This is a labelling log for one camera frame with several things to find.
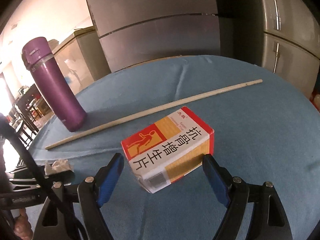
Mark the white tissue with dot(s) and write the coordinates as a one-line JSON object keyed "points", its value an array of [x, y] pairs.
{"points": [[58, 166]]}

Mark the blue round tablecloth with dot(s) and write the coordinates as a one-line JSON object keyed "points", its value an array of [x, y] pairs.
{"points": [[268, 131]]}

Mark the purple thermos bottle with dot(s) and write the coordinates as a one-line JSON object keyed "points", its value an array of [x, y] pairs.
{"points": [[40, 62]]}

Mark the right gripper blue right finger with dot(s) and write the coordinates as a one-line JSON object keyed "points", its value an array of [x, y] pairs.
{"points": [[218, 178]]}

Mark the person's left hand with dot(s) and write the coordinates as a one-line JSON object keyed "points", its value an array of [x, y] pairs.
{"points": [[22, 226]]}

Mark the dark wooden chair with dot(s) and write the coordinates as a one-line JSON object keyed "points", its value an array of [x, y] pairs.
{"points": [[26, 128]]}

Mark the grey cabinet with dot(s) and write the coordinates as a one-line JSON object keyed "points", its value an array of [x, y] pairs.
{"points": [[135, 31]]}

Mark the red white medicine box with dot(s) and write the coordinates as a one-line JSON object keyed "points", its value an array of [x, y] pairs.
{"points": [[168, 149]]}

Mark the silver refrigerator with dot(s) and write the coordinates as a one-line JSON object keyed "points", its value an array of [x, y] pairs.
{"points": [[291, 43]]}

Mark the long wooden stick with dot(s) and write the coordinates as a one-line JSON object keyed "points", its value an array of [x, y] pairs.
{"points": [[153, 111]]}

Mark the white chest freezer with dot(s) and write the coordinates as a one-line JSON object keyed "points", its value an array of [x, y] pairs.
{"points": [[81, 59]]}

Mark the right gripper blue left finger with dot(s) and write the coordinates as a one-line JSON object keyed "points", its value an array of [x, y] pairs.
{"points": [[107, 178]]}

